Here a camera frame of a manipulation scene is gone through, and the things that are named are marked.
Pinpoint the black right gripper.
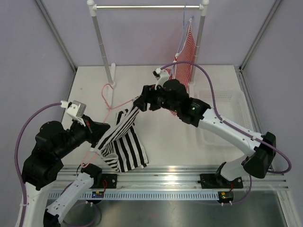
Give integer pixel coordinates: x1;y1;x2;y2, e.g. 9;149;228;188
134;82;180;113

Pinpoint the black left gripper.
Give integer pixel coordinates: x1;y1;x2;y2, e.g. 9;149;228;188
55;113;111;158

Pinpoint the pink wire hanger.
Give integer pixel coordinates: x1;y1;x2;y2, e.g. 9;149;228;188
81;84;139;168

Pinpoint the black white striped tank top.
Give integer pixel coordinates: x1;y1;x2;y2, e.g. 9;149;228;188
94;106;149;172

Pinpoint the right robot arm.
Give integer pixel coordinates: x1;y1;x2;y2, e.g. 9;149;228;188
134;79;276;188

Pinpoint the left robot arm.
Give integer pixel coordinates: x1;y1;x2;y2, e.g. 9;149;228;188
16;115;110;227

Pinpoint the red white striped tank top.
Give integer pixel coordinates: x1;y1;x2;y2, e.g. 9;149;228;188
162;20;197;116

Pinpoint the white plastic perforated basket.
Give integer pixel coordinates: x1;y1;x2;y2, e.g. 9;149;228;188
201;90;254;147

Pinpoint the white metal clothes rack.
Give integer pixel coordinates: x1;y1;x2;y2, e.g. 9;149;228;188
79;0;209;83

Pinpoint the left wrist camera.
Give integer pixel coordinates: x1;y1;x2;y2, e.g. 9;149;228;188
60;100;87;126

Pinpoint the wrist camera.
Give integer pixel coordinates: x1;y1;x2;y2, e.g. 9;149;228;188
153;68;173;90
60;100;87;126

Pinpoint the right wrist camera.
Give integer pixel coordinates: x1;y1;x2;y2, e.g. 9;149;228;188
153;68;173;90

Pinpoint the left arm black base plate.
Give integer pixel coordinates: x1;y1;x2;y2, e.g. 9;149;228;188
91;174;118;189

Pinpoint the light blue wire hanger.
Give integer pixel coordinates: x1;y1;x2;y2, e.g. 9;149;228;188
173;6;194;62

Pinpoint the white slotted cable duct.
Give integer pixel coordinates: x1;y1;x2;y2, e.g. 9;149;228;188
47;191;220;201

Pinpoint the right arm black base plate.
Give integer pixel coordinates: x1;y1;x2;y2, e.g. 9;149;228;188
197;174;243;189

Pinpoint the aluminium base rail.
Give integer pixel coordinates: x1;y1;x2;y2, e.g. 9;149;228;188
52;165;289;192

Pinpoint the aluminium enclosure frame rail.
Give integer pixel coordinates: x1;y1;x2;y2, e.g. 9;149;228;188
234;0;284;132

